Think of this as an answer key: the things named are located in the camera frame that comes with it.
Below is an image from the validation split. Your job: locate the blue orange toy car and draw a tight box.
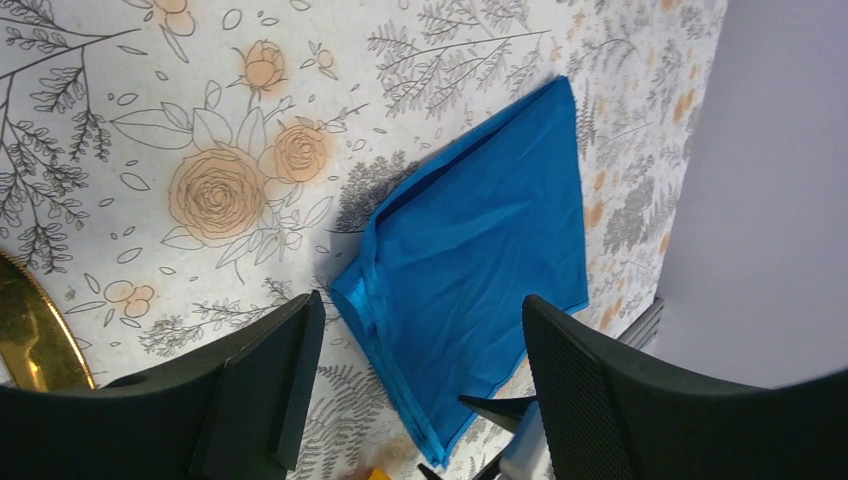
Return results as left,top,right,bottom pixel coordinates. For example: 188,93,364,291
344,466,391,480

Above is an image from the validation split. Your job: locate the blue cloth napkin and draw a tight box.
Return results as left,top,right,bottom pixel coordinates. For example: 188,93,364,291
330,76,589,467

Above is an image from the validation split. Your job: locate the floral tablecloth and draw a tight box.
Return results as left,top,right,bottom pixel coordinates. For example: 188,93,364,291
0,0,730,480

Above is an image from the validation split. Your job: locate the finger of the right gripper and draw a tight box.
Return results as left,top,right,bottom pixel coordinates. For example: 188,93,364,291
459,395,537,433

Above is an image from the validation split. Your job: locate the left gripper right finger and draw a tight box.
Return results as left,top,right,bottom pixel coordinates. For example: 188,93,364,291
522,295,847,479

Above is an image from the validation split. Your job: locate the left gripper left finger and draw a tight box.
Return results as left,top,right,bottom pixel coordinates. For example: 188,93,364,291
1,291,326,479

